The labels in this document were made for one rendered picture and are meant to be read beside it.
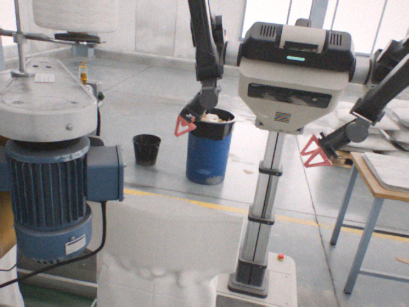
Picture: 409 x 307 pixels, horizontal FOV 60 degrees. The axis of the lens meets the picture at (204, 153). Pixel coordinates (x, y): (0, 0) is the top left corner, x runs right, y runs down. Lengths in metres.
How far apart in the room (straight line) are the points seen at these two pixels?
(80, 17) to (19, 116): 0.22
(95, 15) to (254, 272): 1.49
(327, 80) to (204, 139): 2.03
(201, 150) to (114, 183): 2.57
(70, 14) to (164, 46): 8.54
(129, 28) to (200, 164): 6.58
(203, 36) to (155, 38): 8.30
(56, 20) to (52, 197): 0.33
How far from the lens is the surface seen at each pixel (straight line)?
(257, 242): 1.82
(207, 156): 3.29
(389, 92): 1.03
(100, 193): 0.74
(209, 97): 1.06
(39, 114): 0.64
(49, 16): 0.77
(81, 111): 0.66
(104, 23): 0.77
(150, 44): 9.37
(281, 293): 2.04
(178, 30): 9.16
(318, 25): 8.56
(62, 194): 0.73
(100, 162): 0.72
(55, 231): 0.77
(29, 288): 1.84
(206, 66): 1.11
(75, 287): 1.78
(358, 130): 1.10
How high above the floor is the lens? 1.61
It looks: 23 degrees down
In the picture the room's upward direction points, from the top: 7 degrees clockwise
